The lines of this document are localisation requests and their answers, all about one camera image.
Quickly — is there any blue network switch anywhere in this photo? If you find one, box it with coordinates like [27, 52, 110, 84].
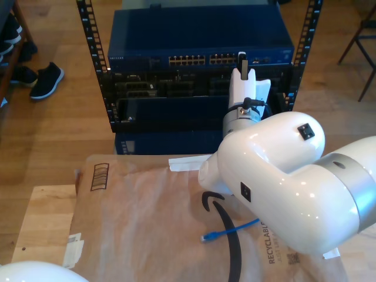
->
[107, 5, 296, 71]

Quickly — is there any dark shoe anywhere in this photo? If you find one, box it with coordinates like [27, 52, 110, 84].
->
[16, 41, 39, 63]

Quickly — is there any long white tape strip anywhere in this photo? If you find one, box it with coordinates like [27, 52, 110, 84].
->
[167, 155, 213, 173]

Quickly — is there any black rack server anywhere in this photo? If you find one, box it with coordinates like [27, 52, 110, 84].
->
[110, 69, 294, 98]

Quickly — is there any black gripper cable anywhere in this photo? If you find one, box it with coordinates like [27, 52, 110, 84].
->
[242, 97, 273, 115]

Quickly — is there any blue network cable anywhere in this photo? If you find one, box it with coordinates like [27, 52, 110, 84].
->
[200, 217, 261, 243]

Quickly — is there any black rack shelf tray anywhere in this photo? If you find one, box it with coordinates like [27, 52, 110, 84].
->
[113, 93, 290, 133]

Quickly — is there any white shipping label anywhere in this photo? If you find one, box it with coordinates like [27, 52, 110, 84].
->
[62, 233, 85, 270]

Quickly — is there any black open rack frame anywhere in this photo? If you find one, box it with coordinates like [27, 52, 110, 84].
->
[75, 0, 324, 133]

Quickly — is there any dark sneaker white sole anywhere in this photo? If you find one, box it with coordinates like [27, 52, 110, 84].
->
[29, 61, 65, 101]
[10, 65, 39, 88]
[0, 13, 24, 45]
[0, 41, 15, 56]

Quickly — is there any short white tape piece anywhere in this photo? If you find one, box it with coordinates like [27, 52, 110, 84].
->
[322, 247, 341, 261]

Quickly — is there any wooden shoe rack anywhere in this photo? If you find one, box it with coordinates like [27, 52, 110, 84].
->
[0, 0, 33, 103]

